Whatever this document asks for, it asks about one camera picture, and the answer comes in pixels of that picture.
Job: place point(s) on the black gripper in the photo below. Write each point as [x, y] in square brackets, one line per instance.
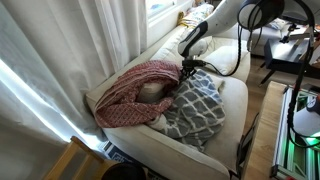
[189, 67]

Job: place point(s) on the cream fabric couch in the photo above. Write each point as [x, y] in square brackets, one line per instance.
[172, 158]

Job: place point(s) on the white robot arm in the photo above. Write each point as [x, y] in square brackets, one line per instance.
[250, 15]

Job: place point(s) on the cream square throw pillow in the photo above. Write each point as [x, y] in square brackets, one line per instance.
[225, 59]

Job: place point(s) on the black side table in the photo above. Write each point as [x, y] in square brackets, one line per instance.
[283, 57]

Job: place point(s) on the black round pan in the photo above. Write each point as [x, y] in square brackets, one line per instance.
[124, 171]

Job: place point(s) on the cream back cushion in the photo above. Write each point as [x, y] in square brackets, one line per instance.
[169, 50]

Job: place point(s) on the light wooden stool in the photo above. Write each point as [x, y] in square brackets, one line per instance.
[79, 162]

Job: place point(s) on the gray and white patterned blanket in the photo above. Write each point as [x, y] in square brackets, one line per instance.
[196, 114]

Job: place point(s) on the floral yellow pillow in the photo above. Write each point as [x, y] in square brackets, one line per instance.
[195, 15]

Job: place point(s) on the red patterned blanket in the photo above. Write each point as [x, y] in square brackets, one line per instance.
[139, 95]

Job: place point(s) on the white sheer curtain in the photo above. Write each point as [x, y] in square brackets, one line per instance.
[54, 51]

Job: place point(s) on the wooden table with metal rails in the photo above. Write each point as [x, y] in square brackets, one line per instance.
[277, 151]

